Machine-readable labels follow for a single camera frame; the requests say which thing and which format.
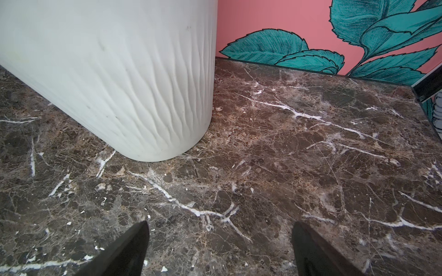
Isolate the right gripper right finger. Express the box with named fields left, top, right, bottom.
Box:
left=291, top=221, right=363, bottom=276

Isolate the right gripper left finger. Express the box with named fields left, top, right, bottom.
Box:
left=76, top=221, right=150, bottom=276

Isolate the white ribbed trash bin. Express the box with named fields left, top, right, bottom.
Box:
left=1, top=1, right=218, bottom=162

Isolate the right black frame post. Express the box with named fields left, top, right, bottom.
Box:
left=412, top=64, right=442, bottom=102

